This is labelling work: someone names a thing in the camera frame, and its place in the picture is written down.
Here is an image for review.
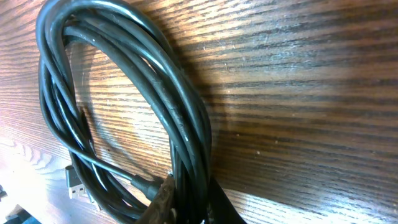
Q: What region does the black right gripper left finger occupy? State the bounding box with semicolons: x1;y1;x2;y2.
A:
135;175;175;224

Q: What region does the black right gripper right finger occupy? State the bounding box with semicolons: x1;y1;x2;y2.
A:
208;177;246;224

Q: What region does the black USB cable bundle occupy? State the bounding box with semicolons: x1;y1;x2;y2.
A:
35;0;213;224

